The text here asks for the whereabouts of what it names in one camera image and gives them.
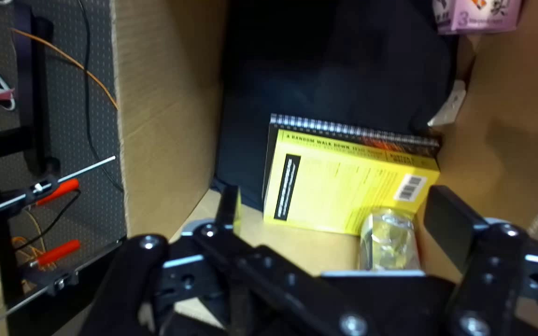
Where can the cardboard box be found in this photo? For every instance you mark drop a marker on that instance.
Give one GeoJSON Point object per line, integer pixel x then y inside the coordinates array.
{"type": "Point", "coordinates": [163, 94]}

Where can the white paper tag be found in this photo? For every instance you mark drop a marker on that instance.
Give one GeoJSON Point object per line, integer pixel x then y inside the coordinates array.
{"type": "Point", "coordinates": [449, 105]}

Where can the black cloth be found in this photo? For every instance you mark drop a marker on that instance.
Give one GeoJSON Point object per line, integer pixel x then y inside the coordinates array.
{"type": "Point", "coordinates": [331, 62]}

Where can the pink box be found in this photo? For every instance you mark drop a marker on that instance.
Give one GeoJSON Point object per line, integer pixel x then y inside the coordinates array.
{"type": "Point", "coordinates": [477, 15]}

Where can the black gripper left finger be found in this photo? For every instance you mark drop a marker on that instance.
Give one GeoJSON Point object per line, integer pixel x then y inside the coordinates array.
{"type": "Point", "coordinates": [228, 208]}

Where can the clear plastic bottle blue cap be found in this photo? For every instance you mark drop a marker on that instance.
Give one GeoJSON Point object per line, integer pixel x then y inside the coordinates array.
{"type": "Point", "coordinates": [387, 239]}

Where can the yellow book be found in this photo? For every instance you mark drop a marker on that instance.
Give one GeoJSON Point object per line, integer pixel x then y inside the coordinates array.
{"type": "Point", "coordinates": [331, 187]}

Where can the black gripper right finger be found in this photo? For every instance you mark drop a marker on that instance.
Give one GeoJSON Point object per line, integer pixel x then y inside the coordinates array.
{"type": "Point", "coordinates": [456, 215]}

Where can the black metal table frame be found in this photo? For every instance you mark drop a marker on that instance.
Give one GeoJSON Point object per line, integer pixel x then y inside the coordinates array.
{"type": "Point", "coordinates": [42, 94]}

